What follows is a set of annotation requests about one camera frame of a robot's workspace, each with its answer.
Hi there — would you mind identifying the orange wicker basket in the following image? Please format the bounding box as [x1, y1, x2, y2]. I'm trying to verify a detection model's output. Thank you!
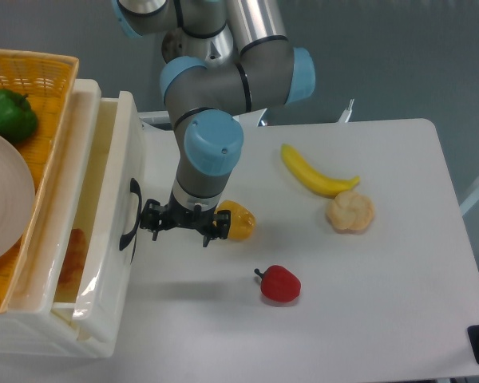
[0, 49, 79, 314]

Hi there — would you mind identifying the brown bread pastry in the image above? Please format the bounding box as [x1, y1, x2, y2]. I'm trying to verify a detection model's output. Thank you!
[59, 228, 88, 285]

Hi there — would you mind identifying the green bell pepper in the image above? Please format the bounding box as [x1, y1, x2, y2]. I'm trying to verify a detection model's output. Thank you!
[0, 89, 38, 144]

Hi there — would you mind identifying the black top drawer handle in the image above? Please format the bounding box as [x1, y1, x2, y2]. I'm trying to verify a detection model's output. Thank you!
[119, 178, 142, 251]

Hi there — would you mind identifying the beige plate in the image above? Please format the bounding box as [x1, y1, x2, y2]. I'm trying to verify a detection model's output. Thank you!
[0, 136, 35, 257]

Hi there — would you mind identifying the white drawer cabinet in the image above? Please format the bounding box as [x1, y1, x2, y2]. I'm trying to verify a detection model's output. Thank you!
[0, 79, 101, 357]

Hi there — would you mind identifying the round bread roll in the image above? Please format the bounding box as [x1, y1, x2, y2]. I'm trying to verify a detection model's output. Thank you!
[326, 191, 375, 231]

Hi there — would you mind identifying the yellow bell pepper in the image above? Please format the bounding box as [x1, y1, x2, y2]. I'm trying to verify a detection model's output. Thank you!
[216, 200, 256, 241]

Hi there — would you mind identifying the red bell pepper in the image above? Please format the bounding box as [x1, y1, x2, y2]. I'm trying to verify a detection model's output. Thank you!
[254, 265, 302, 303]

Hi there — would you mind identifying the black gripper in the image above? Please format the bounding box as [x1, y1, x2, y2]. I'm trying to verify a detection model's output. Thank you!
[140, 195, 232, 247]

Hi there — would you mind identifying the white drawer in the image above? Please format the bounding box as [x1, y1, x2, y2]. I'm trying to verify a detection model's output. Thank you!
[53, 91, 145, 343]

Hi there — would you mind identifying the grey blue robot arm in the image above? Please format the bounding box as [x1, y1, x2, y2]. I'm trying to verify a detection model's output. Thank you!
[112, 1, 315, 243]

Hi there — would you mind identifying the black lower drawer handle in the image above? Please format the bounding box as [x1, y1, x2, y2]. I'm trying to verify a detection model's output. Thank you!
[130, 233, 137, 264]

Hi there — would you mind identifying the yellow banana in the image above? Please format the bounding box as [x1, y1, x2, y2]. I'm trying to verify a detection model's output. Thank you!
[280, 144, 360, 197]

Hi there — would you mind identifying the black drawer handle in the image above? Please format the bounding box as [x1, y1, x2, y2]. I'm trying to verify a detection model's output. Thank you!
[119, 178, 142, 251]
[130, 233, 137, 264]

